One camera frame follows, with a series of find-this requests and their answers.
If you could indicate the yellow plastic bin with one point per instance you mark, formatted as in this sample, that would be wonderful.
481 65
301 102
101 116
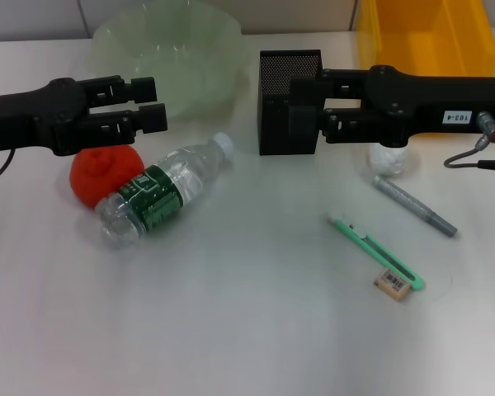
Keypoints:
429 33

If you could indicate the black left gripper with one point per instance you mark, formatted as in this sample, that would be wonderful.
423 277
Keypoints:
33 119

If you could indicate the clear green-label water bottle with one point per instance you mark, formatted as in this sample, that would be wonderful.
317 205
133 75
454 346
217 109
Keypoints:
161 194

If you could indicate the grey marker pen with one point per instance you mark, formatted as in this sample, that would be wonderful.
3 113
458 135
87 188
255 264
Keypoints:
412 204

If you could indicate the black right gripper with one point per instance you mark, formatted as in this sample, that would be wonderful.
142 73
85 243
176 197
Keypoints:
420 105

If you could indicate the red fuzzy ball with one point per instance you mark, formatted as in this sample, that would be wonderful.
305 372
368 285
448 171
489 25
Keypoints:
95 177

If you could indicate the beige eraser with barcode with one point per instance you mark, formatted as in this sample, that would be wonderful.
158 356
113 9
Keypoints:
391 285

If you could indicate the green utility knife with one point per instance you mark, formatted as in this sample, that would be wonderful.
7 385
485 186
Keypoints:
375 247

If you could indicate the white paper ball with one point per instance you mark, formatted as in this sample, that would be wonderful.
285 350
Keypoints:
385 161

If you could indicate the pale green glass fruit plate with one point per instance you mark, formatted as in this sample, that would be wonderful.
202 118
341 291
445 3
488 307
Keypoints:
189 57

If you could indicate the black mesh pen holder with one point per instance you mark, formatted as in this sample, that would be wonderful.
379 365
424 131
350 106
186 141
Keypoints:
278 68

